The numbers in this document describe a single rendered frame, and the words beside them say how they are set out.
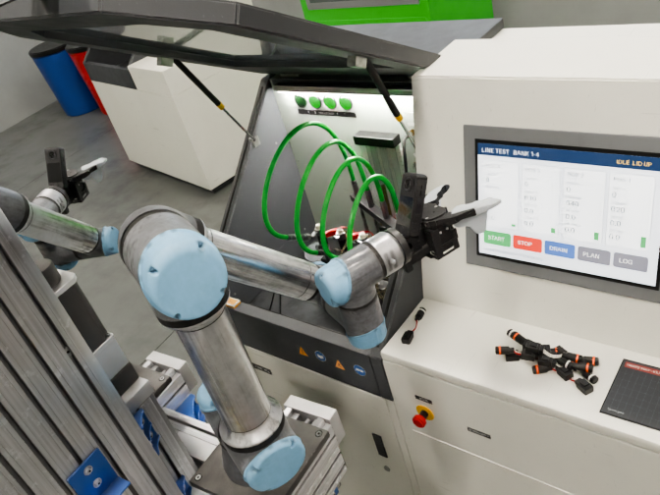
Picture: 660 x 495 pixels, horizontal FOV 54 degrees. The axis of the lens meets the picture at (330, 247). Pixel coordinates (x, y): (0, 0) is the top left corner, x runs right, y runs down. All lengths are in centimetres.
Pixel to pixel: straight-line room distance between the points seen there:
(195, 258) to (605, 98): 87
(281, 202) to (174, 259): 135
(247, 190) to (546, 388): 112
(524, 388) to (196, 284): 84
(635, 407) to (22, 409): 114
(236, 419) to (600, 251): 84
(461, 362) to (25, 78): 768
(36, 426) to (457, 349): 93
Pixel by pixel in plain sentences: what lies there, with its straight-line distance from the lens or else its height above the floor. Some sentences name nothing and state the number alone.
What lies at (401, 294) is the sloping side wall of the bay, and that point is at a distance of 167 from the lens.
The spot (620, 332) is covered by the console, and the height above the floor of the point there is 102.
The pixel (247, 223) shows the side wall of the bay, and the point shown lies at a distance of 213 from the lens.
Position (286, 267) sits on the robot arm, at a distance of 118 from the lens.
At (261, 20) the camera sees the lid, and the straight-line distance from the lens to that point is 117.
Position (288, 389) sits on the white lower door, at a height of 64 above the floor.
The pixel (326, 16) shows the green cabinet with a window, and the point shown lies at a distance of 481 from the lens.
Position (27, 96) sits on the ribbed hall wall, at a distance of 875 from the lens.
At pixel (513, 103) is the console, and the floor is 150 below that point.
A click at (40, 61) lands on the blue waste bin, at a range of 783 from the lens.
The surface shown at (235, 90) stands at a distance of 483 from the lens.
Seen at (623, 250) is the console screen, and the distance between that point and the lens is 148.
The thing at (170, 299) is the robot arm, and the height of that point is 162.
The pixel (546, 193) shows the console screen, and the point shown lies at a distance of 149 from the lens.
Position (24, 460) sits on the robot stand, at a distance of 122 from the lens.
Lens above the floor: 211
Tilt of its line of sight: 33 degrees down
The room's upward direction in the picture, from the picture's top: 17 degrees counter-clockwise
